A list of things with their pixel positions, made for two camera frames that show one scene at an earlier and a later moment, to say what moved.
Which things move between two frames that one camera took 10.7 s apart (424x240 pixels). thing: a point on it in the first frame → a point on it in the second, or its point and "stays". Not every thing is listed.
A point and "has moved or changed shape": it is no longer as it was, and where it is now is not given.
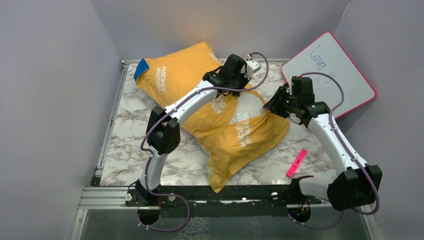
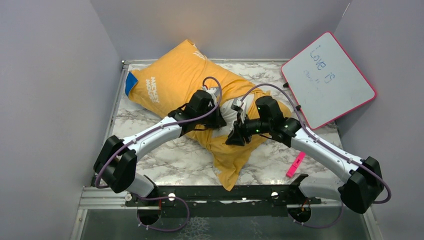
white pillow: [249, 106] has moved or changed shape
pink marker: [292, 170] stays
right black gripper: [274, 104] → [239, 132]
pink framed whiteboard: [326, 55] stays
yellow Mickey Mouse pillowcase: [230, 128] has moved or changed shape
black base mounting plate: [268, 201] stays
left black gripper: [241, 73] → [217, 121]
